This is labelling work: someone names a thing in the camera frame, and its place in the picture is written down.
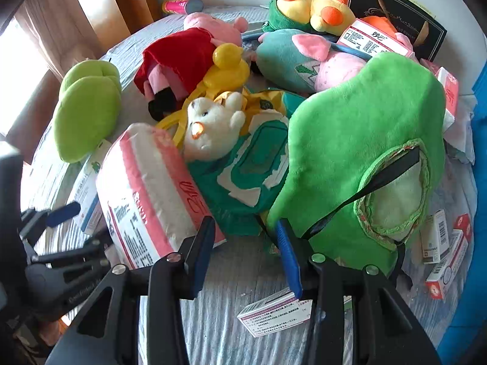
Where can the yellow duck tongs toy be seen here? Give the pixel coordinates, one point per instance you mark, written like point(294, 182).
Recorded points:
point(229, 72)

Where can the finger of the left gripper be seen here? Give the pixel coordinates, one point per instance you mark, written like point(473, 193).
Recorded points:
point(60, 215)

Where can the green wet wipes pack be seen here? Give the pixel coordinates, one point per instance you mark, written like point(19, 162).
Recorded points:
point(243, 185)

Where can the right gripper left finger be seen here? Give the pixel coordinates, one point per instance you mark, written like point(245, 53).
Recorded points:
point(177, 276)

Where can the yellow duck plush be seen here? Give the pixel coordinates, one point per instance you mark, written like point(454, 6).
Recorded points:
point(329, 17)

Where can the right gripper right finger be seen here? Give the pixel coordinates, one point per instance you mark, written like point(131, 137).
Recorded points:
point(315, 277)

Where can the large green frog plush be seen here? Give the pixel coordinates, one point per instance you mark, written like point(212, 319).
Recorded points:
point(87, 110)

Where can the green plush backpack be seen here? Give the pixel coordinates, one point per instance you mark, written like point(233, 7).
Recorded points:
point(367, 154)

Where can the blue plastic crate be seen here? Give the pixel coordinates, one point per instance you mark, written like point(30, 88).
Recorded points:
point(465, 339)

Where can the pink white tissue pack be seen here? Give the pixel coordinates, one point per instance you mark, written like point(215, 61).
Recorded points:
point(149, 200)

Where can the orange plush toy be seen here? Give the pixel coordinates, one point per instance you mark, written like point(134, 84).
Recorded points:
point(381, 24)

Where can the red white medicine box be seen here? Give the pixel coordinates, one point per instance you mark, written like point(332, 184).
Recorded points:
point(440, 279)

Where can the white teddy bear plush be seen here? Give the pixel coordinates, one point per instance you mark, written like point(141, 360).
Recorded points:
point(212, 128)

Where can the small white medicine box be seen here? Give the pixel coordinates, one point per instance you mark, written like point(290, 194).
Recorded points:
point(434, 238)

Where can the red dress pig plush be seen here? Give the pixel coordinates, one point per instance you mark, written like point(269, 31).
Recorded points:
point(173, 65)

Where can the pink cylindrical can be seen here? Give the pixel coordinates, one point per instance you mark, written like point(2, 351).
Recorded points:
point(182, 7)

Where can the blue white medicine box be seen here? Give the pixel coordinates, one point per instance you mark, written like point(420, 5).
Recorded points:
point(84, 191)

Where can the white purple medicine box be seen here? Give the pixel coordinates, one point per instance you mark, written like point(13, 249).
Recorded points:
point(280, 311)

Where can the teal shirt pig plush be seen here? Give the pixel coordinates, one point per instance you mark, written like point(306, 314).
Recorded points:
point(304, 63)

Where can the pink white carton box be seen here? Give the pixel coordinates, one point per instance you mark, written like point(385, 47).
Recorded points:
point(451, 89)

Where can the white barcode medicine box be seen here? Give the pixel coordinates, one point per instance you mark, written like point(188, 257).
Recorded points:
point(368, 39)

